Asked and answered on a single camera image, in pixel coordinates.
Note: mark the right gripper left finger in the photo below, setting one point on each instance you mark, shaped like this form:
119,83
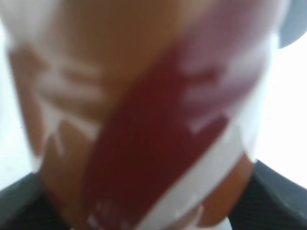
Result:
24,206

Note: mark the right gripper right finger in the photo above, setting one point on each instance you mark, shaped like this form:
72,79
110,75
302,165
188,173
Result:
270,202

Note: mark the brown coffee bottle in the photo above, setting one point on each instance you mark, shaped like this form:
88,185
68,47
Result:
142,114

